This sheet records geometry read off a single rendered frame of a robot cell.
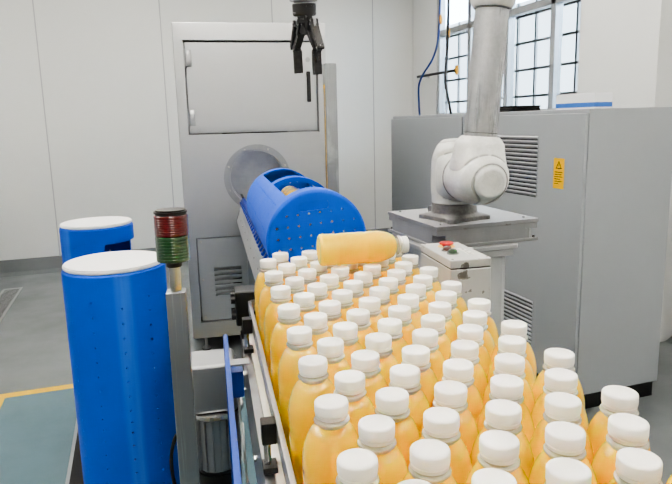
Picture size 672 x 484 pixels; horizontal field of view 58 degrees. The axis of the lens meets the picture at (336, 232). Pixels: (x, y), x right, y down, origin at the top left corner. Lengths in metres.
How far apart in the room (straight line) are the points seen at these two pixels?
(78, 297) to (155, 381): 0.33
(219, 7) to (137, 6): 0.81
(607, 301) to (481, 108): 1.56
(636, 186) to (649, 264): 0.40
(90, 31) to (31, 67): 0.65
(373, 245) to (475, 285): 0.27
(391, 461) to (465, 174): 1.29
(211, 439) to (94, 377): 0.44
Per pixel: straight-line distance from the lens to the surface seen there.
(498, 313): 2.17
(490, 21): 1.93
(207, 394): 1.52
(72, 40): 6.70
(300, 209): 1.68
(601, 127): 3.03
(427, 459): 0.62
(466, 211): 2.09
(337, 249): 1.32
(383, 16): 7.31
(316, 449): 0.72
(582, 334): 3.17
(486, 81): 1.91
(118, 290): 1.76
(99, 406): 1.89
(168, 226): 1.18
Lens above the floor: 1.41
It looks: 10 degrees down
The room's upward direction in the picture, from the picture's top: 1 degrees counter-clockwise
